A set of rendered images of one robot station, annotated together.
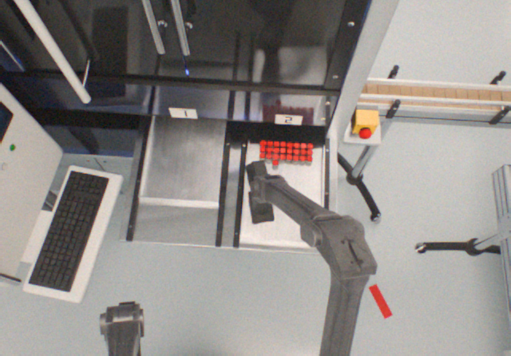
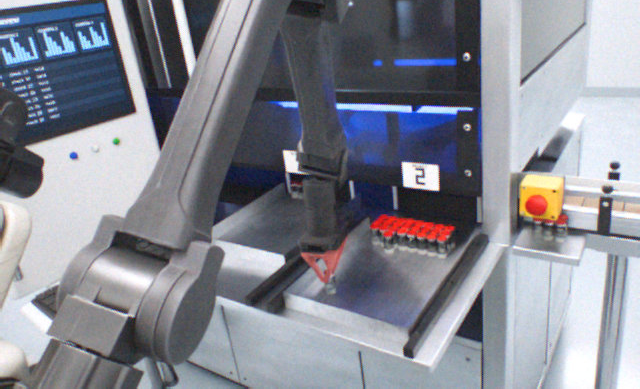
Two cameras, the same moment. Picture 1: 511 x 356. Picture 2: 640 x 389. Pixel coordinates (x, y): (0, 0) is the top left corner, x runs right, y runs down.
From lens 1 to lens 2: 1.09 m
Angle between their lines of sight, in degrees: 50
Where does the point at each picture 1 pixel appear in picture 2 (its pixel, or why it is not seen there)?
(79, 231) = not seen: hidden behind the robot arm
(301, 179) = (421, 268)
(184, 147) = (290, 219)
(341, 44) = not seen: outside the picture
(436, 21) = not seen: outside the picture
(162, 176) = (244, 234)
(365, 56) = not seen: outside the picture
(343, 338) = (208, 68)
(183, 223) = (227, 275)
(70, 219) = not seen: hidden behind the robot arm
